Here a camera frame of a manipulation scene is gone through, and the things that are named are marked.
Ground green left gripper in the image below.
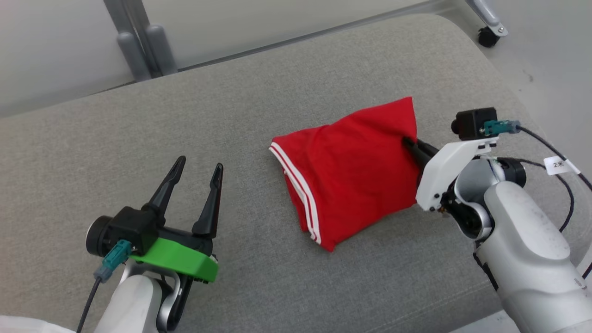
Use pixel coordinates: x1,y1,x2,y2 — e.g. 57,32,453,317
131,156,224,284

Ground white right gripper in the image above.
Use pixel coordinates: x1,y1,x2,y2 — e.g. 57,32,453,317
401,136,500,213

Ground red shorts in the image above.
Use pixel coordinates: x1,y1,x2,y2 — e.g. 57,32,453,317
269,96,424,253

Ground black caster wheel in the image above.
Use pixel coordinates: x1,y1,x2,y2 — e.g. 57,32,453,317
477,26,501,49

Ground grey chair base leg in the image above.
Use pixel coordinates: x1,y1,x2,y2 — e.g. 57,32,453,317
465,0,509,37

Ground black right cable teal plug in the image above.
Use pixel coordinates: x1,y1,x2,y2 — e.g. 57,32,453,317
482,119,592,192

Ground black cable teal plug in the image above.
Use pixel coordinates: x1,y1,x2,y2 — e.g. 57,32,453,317
76,239,134,333
482,119,592,192

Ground black left cable teal plug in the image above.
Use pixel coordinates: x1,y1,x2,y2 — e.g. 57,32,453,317
76,239,134,333

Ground white right cable label tag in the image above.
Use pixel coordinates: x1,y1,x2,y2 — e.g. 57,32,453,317
543,155,581,176

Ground white cable label tag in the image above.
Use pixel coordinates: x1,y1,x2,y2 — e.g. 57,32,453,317
543,155,581,176
0,316,75,333

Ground grey partition post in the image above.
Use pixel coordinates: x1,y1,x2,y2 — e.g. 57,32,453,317
103,0,179,83

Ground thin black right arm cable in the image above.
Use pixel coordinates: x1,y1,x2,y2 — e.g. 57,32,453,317
497,157,575,233

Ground white left cable label tag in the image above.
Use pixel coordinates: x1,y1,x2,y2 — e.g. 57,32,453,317
0,316,75,333

